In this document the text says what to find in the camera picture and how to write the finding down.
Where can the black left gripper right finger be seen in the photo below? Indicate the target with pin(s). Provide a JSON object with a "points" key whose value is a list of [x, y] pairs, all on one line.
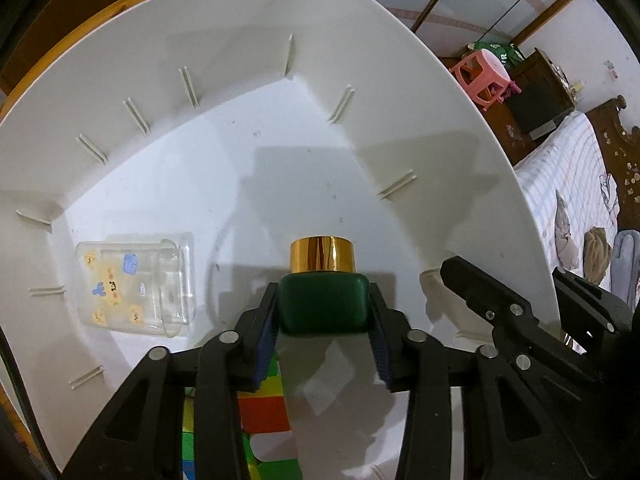
{"points": [[473, 407]]}

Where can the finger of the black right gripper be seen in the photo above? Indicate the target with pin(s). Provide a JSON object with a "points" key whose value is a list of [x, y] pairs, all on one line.
{"points": [[597, 320]]}

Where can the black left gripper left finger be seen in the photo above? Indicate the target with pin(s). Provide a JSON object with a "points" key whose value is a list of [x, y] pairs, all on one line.
{"points": [[138, 435]]}

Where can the multicolour puzzle cube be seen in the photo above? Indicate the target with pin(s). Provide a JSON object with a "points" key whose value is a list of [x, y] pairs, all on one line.
{"points": [[269, 444]]}

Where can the clear plastic cartoon case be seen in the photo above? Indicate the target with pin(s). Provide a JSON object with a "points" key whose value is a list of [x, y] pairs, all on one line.
{"points": [[136, 284]]}

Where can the green bottle with gold cap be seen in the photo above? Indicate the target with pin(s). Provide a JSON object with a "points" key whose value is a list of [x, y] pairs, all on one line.
{"points": [[323, 295]]}

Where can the bed with checked sheet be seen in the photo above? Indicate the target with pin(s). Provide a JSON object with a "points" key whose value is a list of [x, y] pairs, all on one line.
{"points": [[569, 166]]}

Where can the dark wooden cabinet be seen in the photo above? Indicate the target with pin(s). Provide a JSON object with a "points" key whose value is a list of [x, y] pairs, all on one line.
{"points": [[524, 120]]}

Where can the white plastic bin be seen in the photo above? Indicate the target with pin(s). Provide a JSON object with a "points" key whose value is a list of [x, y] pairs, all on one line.
{"points": [[247, 124]]}

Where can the pink plastic stool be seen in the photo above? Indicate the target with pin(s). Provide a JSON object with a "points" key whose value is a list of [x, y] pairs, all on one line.
{"points": [[483, 77]]}

